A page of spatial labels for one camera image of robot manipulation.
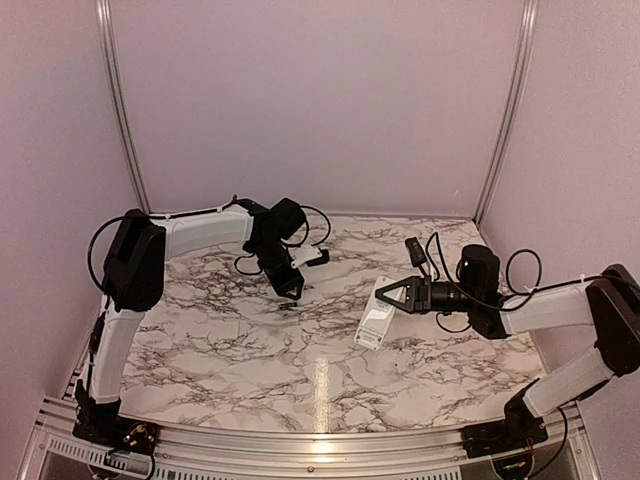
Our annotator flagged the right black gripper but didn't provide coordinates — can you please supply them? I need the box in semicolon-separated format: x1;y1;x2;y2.
376;274;479;314

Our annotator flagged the right aluminium frame post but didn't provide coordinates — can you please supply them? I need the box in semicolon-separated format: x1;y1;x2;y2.
473;0;539;228

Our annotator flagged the aluminium frame post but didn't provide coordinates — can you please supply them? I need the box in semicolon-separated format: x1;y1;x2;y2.
95;0;151;213
473;0;539;228

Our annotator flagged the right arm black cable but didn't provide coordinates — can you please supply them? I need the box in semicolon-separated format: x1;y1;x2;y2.
422;231;545;334

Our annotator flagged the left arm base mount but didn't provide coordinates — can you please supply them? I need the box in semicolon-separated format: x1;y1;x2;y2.
73;399;159;455

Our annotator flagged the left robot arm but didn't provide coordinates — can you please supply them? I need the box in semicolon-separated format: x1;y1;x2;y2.
76;198;307;445

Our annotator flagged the left aluminium frame post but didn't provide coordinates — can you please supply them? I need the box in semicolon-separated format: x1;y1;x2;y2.
95;0;151;213

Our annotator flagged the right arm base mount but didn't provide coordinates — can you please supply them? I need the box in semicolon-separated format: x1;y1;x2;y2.
461;393;549;458

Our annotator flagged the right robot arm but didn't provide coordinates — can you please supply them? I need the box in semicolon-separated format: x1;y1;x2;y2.
375;244;639;448

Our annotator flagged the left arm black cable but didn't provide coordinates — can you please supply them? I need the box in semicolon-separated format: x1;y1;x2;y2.
85;197;334;296

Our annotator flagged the white remote control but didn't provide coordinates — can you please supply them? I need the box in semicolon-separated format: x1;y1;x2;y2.
354;276;396;351

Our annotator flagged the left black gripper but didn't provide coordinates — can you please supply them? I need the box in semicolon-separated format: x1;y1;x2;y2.
250;238;304;299

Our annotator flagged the front aluminium rail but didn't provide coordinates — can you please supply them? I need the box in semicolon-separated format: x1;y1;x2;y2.
19;394;601;480

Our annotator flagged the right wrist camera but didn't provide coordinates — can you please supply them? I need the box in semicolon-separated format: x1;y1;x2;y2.
405;237;427;268

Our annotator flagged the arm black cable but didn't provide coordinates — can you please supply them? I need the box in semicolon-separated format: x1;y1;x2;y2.
85;197;334;296
422;231;545;334

